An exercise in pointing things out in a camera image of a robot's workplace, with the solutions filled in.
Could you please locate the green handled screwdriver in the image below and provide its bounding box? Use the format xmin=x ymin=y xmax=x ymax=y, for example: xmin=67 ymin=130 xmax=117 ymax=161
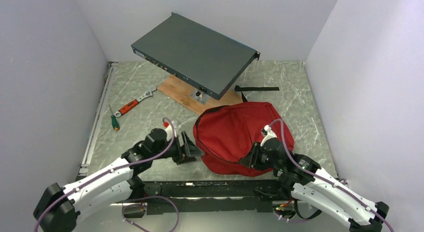
xmin=109 ymin=106 xmax=120 ymax=131

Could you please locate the red backpack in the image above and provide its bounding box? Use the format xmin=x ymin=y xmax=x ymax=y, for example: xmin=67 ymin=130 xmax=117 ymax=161
xmin=193 ymin=97 xmax=295 ymax=177

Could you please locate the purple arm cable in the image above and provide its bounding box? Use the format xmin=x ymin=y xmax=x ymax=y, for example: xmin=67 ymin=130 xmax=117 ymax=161
xmin=268 ymin=118 xmax=395 ymax=232
xmin=33 ymin=117 xmax=176 ymax=232

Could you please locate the metal stand bracket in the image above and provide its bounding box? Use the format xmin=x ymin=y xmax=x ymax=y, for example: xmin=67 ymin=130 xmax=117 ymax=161
xmin=190 ymin=89 xmax=211 ymax=105

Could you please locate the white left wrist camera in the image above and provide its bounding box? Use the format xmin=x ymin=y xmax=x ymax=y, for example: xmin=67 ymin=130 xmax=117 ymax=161
xmin=163 ymin=121 xmax=178 ymax=141

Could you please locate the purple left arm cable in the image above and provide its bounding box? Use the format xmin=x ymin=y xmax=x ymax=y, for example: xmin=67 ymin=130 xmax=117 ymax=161
xmin=33 ymin=117 xmax=176 ymax=232

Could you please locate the wooden base board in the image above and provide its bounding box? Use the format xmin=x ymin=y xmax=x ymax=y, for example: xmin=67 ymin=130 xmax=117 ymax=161
xmin=157 ymin=75 xmax=242 ymax=115

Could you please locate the red handled adjustable wrench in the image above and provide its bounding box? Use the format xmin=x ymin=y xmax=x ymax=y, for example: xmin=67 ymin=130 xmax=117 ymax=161
xmin=114 ymin=86 xmax=157 ymax=117

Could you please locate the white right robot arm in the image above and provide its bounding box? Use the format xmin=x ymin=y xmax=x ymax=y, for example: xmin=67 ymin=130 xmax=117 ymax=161
xmin=238 ymin=138 xmax=389 ymax=231

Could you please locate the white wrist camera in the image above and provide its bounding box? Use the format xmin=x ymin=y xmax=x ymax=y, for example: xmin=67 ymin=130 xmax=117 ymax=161
xmin=163 ymin=121 xmax=178 ymax=141
xmin=260 ymin=125 xmax=278 ymax=147

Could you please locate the aluminium frame rail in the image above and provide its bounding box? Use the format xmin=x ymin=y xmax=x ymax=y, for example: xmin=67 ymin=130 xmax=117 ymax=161
xmin=75 ymin=62 xmax=118 ymax=181

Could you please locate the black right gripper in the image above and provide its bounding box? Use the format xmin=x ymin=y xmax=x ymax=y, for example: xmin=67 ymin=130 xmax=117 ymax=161
xmin=239 ymin=141 xmax=284 ymax=171

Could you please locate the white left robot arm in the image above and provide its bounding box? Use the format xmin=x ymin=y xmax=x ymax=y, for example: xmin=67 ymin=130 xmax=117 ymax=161
xmin=33 ymin=127 xmax=204 ymax=231

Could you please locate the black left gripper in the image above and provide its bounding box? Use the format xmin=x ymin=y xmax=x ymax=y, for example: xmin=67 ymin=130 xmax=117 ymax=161
xmin=151 ymin=130 xmax=204 ymax=164

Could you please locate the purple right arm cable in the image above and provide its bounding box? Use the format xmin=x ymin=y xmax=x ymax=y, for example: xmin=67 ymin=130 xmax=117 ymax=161
xmin=268 ymin=118 xmax=395 ymax=232

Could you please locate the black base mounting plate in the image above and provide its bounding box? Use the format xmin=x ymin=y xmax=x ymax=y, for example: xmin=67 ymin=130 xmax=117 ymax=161
xmin=122 ymin=179 xmax=291 ymax=215

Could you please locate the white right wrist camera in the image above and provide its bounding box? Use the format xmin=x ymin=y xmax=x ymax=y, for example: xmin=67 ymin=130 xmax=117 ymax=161
xmin=260 ymin=125 xmax=278 ymax=147

